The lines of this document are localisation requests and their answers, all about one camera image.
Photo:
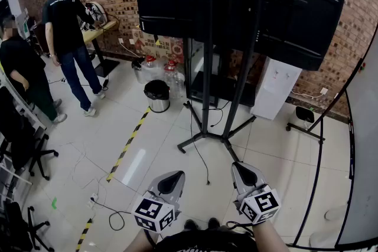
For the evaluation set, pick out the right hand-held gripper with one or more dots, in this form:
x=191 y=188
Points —
x=260 y=206

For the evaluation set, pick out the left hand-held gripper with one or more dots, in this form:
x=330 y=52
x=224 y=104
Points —
x=150 y=209

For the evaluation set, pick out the person's right forearm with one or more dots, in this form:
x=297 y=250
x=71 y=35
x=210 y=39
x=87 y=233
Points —
x=270 y=237

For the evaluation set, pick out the person's left forearm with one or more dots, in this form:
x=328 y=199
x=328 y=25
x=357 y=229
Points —
x=138 y=243

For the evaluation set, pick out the person's left black shoe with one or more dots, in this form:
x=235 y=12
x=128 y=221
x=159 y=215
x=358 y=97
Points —
x=191 y=225

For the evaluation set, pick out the person's black shoe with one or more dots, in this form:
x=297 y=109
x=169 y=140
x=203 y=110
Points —
x=213 y=223
x=191 y=225

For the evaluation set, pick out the person's right black shoe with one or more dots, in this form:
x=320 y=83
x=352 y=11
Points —
x=213 y=223

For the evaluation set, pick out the yellow black hazard tape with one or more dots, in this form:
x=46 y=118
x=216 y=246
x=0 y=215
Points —
x=130 y=141
x=84 y=233

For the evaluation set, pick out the person's black shirt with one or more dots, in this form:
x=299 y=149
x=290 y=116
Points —
x=206 y=242

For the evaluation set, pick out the small white bin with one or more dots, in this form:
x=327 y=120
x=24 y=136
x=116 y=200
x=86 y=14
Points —
x=304 y=115

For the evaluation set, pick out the clear red-capped water bottle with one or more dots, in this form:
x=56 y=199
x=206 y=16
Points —
x=152 y=69
x=174 y=79

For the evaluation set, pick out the dark bin with bag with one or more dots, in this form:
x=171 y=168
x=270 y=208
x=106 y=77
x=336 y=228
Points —
x=137 y=68

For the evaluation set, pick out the black metal television stand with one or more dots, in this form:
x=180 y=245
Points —
x=206 y=68

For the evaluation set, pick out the whiteboard on black stand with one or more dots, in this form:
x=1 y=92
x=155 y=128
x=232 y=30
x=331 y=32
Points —
x=364 y=141

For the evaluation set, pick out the printed cardboard box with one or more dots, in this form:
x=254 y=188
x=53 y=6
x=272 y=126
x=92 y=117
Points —
x=165 y=47

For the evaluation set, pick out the black office chair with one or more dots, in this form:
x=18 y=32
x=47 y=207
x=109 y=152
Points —
x=20 y=138
x=14 y=227

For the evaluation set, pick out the light wooden standing desk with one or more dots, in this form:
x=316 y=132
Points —
x=94 y=32

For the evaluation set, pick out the white rounded device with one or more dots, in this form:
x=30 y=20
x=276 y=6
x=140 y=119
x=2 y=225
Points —
x=97 y=10

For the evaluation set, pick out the dark low cabinet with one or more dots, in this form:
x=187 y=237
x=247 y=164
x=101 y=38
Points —
x=39 y=38

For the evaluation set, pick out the white wall outlet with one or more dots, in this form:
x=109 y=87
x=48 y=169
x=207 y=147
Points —
x=324 y=91

